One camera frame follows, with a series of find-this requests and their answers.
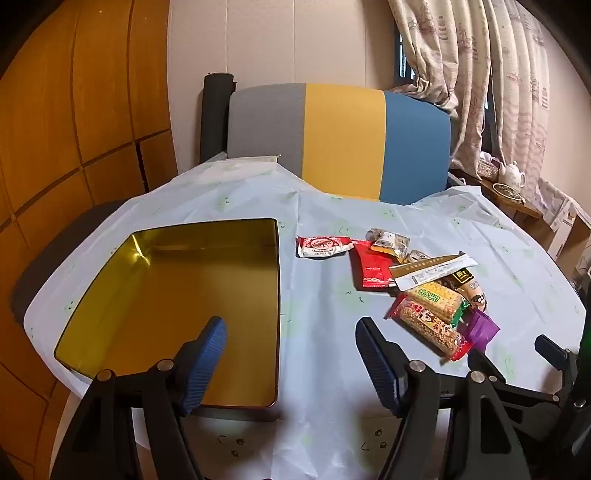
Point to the orange-edged peanut packet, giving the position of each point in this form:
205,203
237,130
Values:
390,242

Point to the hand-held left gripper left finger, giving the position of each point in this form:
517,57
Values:
207,364

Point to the pale printed tablecloth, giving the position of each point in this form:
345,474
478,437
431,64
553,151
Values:
323,300

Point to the dark window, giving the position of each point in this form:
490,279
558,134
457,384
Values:
400,69

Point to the purple snack packet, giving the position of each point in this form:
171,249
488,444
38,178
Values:
482,330

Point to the black rolled mat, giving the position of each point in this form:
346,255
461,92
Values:
214,115

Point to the sesame bar packet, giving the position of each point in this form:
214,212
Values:
427,325

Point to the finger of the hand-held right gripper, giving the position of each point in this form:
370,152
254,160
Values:
489,367
556,349

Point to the plain red snack packet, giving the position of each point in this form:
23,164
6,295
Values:
371,267

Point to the long white gold packet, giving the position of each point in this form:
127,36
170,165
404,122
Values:
429,272

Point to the gold tin box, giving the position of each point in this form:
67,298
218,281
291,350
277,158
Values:
184,286

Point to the patterned beige curtain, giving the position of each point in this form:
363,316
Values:
508,92

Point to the dark grey chair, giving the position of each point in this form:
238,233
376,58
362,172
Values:
55,258

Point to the white teapot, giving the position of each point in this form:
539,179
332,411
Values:
510,174

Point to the grey yellow blue chair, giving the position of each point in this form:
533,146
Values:
341,138

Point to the round serving tray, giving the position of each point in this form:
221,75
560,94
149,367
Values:
508,193

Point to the red and white snack packet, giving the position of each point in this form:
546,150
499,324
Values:
323,247

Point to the beige bun packet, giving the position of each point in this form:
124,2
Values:
475,295

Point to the green-ended cracker packet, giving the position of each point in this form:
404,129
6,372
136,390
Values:
436,297

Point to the white printed box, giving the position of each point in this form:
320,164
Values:
558,207

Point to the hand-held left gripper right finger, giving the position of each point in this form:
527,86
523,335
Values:
378,369

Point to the wooden side table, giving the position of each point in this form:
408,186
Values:
535,217

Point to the wooden panel wardrobe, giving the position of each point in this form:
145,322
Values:
69,115

